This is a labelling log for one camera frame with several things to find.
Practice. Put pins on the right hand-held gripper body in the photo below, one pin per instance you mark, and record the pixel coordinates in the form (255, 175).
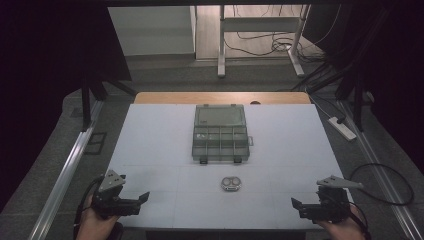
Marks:
(333, 200)

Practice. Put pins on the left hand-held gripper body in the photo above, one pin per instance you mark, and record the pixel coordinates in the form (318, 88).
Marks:
(108, 195)

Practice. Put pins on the clear grey compartment organizer box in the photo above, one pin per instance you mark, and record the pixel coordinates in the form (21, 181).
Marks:
(220, 140)

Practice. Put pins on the person's right hand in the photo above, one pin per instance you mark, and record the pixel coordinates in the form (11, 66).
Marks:
(343, 230)

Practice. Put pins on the person's left hand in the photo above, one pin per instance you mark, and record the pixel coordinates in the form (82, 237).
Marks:
(95, 226)

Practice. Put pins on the dark floor socket plate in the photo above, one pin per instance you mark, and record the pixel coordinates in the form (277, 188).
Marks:
(95, 143)

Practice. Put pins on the white power strip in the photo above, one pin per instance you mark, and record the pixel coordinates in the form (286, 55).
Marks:
(342, 128)

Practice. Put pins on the black metal stand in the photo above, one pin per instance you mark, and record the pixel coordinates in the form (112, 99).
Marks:
(358, 100)
(86, 103)

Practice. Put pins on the dark round grommet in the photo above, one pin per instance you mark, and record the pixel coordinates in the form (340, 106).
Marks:
(255, 102)

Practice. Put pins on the white cabinet panel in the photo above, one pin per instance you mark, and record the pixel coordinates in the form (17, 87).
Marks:
(151, 31)

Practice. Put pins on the aluminium floor rail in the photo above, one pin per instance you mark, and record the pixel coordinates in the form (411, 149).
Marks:
(383, 166)
(63, 181)

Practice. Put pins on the white metal desk frame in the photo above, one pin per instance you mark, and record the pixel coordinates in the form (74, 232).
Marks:
(260, 24)

